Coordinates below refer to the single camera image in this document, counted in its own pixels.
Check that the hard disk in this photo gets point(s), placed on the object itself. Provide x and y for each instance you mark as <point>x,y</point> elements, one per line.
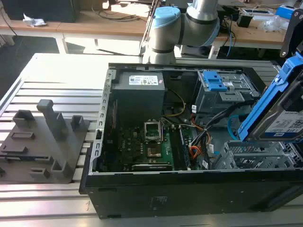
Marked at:
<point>272,113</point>

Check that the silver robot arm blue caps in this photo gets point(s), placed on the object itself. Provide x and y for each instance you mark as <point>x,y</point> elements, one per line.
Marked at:
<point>165,30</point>

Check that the metal disk bay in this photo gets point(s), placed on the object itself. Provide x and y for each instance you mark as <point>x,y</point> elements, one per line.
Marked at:
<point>255,156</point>

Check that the blue cardboard box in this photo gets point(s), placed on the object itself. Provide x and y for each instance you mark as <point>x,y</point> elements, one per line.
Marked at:
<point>285,10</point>

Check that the wooden desk with clutter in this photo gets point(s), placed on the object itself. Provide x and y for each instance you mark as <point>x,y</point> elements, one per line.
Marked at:
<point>255,35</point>

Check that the white flat tray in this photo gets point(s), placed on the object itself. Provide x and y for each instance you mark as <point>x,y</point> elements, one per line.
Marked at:
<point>258,11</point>

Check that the small black device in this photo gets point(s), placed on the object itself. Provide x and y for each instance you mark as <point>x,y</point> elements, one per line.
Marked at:
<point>243,20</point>

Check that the blue plastic drive latch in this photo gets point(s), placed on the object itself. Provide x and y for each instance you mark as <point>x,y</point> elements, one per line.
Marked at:
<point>214,81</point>

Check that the grey metal drive cage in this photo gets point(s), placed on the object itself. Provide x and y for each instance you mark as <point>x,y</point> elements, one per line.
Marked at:
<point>213,99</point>

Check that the RAM stick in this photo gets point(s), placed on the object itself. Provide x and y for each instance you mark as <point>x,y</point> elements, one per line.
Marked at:
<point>177,151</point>

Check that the black power supply unit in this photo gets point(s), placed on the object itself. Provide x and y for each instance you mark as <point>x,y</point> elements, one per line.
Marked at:
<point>139,99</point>

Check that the CPU socket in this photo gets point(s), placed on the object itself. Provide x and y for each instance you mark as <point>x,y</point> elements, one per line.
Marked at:
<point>154,152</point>

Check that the black PC case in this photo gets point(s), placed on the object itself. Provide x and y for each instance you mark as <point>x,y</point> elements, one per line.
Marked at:
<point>189,194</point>

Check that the black graphics card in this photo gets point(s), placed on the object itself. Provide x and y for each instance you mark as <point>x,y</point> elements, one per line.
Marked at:
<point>151,167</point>

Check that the green motherboard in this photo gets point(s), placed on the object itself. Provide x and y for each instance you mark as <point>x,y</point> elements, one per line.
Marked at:
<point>132,146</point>

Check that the long wooden desk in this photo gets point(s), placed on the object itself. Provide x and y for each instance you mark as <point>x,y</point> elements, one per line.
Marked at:
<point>82,26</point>

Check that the crumpled white paper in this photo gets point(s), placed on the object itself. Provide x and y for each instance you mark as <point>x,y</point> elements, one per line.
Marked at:
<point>34,20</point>

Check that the grey parts rack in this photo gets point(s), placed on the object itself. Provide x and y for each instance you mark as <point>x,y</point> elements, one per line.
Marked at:
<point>47,151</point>

